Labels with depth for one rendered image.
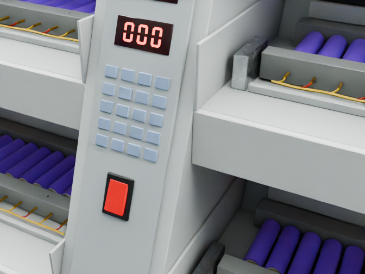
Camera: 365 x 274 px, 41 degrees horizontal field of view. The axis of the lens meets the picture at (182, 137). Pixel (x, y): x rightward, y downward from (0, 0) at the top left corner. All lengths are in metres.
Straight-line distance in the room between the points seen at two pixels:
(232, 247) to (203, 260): 0.06
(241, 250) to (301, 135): 0.19
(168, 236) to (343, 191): 0.13
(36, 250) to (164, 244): 0.16
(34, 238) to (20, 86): 0.16
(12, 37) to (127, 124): 0.18
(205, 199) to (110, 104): 0.12
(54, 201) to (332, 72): 0.30
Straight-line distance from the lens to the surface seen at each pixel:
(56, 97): 0.42
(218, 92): 0.37
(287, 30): 0.53
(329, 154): 0.33
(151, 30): 0.35
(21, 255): 0.50
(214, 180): 0.44
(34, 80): 0.42
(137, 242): 0.38
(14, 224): 0.53
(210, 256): 0.44
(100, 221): 0.40
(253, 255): 0.46
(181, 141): 0.35
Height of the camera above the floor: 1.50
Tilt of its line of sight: 13 degrees down
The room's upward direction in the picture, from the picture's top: 10 degrees clockwise
